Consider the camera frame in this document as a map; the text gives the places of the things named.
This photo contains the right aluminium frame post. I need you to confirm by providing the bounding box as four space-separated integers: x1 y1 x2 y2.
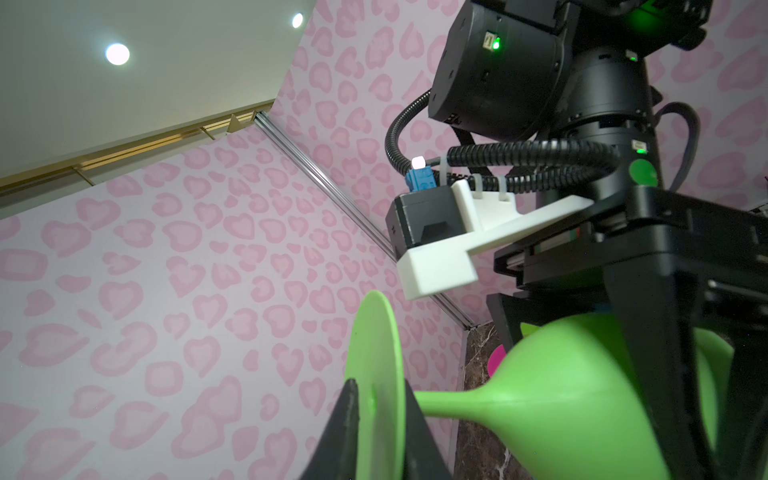
255 113 474 333

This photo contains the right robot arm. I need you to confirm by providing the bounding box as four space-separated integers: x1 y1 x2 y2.
429 1 767 479

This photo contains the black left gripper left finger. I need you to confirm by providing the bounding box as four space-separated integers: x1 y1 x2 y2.
300 379 360 480

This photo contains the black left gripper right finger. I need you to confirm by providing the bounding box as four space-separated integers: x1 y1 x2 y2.
403 381 452 480

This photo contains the green wine glass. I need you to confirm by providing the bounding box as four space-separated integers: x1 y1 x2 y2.
343 290 736 480

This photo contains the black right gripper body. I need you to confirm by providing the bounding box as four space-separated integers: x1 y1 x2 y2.
487 186 767 479

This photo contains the magenta wine glass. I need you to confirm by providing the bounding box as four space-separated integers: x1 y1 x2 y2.
487 345 506 378

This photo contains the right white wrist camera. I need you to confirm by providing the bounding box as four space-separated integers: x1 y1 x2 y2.
386 180 594 300

